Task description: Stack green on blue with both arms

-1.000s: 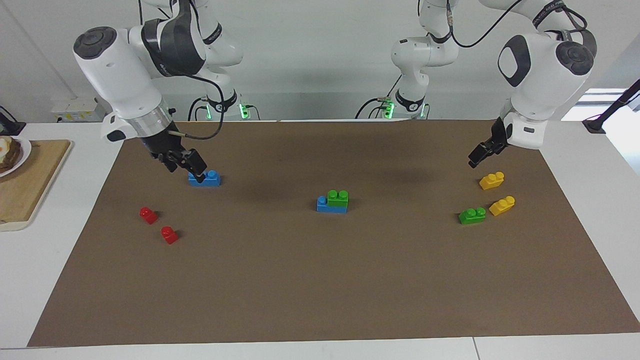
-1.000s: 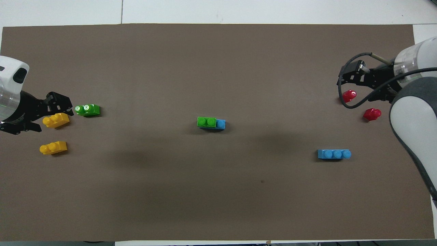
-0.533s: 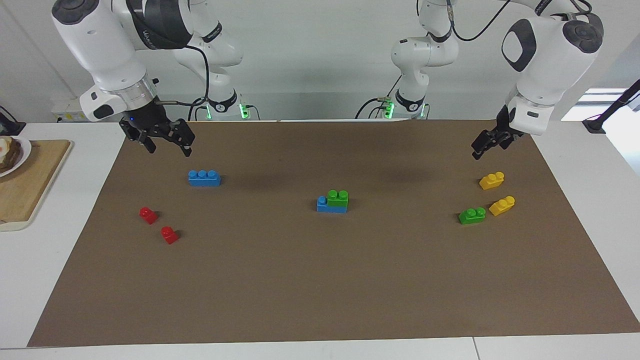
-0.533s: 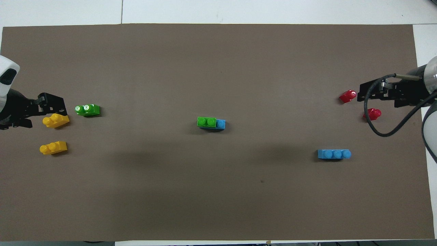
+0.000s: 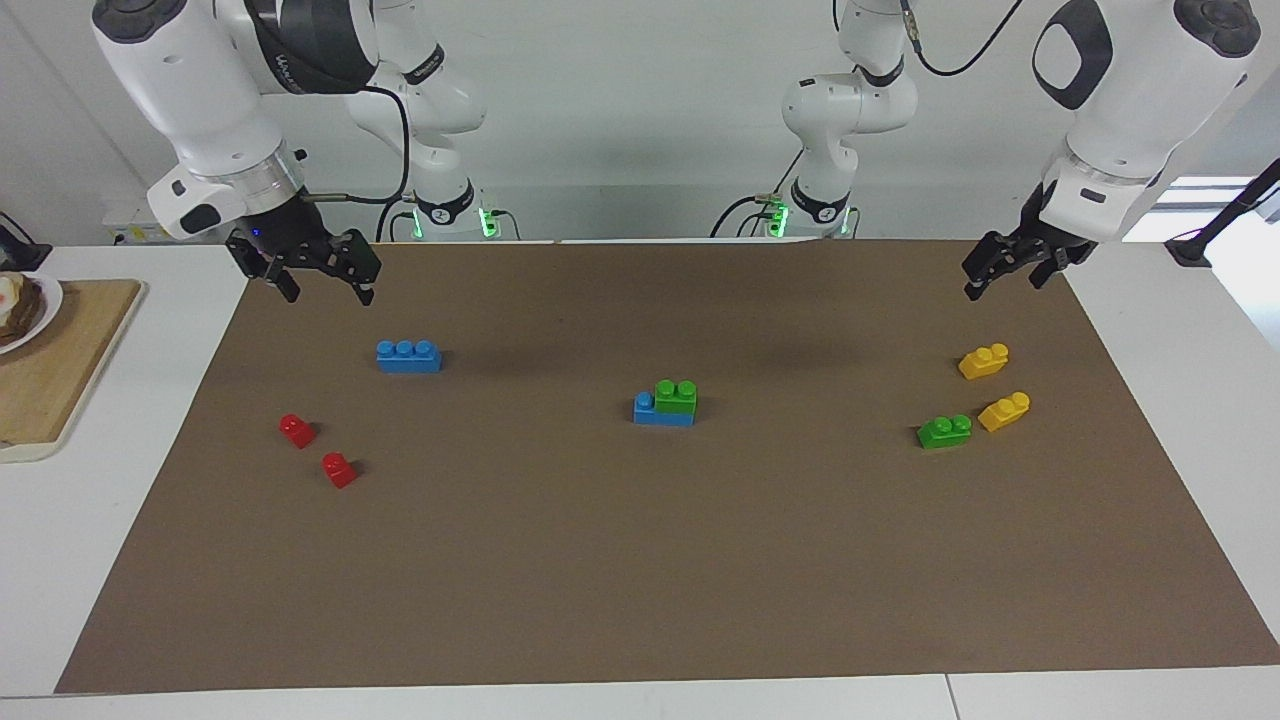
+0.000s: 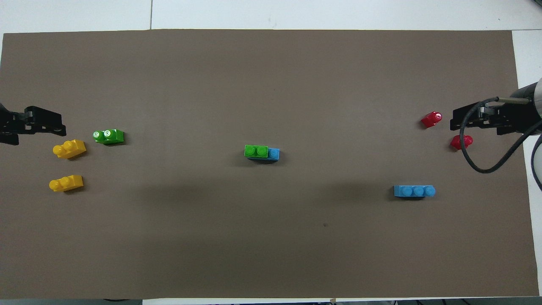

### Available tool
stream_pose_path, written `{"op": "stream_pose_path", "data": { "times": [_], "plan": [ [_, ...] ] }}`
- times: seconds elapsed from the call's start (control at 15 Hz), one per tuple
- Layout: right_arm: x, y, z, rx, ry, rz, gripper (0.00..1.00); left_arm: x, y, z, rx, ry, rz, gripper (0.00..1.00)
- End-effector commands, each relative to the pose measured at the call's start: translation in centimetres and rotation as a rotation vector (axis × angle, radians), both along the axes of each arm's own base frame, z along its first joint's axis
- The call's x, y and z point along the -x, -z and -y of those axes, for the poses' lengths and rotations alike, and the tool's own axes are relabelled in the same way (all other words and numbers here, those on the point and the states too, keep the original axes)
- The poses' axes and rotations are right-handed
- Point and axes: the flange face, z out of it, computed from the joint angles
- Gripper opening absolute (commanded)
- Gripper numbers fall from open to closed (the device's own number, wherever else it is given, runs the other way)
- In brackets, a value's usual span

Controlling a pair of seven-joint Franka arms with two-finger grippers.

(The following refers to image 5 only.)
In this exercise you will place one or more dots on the brown table mat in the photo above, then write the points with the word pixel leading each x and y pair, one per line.
pixel 650 560

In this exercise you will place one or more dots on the toast with egg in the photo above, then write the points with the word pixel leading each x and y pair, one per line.
pixel 15 305

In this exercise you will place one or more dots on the white wall socket box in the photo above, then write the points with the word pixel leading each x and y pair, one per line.
pixel 125 228

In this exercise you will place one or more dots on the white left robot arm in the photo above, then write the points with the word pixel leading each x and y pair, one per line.
pixel 1130 100

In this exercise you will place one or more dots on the blue three-stud toy brick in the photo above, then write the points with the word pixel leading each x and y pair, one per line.
pixel 650 415
pixel 408 357

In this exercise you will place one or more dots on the white plate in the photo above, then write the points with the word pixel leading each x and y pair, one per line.
pixel 48 305

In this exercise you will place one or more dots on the red one-stud toy brick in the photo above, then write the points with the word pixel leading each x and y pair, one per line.
pixel 295 431
pixel 339 471

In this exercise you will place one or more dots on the wooden cutting board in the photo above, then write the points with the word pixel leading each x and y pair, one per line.
pixel 60 370

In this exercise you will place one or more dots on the green two-stud toy brick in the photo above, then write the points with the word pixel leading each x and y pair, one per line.
pixel 677 397
pixel 944 432

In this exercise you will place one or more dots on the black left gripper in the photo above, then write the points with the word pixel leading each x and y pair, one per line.
pixel 1050 235

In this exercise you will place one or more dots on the black camera stand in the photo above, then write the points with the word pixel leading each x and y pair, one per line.
pixel 1225 215

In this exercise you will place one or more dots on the black clamp mount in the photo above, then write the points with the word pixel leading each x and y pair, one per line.
pixel 20 252

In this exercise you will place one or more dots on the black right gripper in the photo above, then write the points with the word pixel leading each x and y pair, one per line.
pixel 290 240

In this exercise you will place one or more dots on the yellow two-stud toy brick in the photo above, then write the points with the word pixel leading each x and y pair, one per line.
pixel 983 363
pixel 1004 412

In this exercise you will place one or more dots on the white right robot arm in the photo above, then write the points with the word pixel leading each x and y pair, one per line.
pixel 200 90

